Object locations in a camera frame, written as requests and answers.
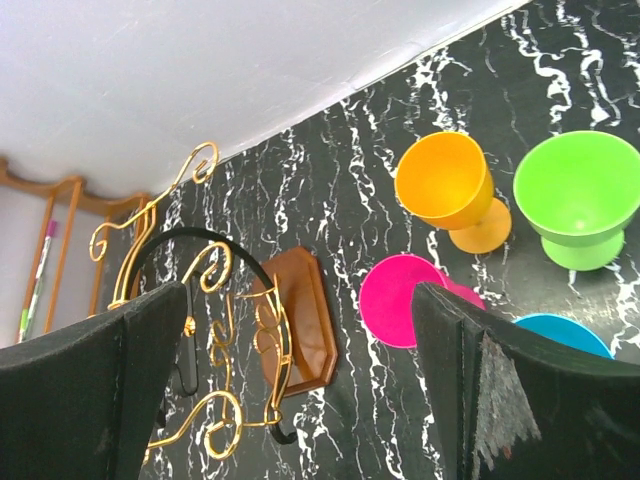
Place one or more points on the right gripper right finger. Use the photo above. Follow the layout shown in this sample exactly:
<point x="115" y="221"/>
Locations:
<point x="511" y="404"/>

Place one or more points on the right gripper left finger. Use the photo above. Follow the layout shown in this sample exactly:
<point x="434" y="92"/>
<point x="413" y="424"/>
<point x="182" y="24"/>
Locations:
<point x="81" y="402"/>

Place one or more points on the blue wine glass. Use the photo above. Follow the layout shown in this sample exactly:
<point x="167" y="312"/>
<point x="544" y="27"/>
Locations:
<point x="565" y="331"/>

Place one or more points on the pink wine glass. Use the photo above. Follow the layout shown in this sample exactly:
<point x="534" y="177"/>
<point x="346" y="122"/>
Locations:
<point x="386" y="293"/>

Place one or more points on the green wine glass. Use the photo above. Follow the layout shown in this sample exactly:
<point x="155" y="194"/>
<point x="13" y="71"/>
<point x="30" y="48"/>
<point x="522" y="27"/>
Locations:
<point x="579" y="191"/>

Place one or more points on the orange wine glass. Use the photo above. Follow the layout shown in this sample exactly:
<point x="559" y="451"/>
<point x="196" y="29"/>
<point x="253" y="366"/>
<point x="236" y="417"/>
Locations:
<point x="444" y="180"/>

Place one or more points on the orange wooden rack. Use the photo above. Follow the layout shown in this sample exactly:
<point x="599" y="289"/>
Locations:
<point x="64" y="198"/>

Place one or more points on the green capped marker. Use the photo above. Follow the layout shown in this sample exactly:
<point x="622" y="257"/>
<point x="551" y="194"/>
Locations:
<point x="24" y="325"/>

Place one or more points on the pink capped marker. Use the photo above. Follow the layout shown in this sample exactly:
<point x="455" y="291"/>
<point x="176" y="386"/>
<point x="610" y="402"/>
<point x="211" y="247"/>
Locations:
<point x="49" y="235"/>

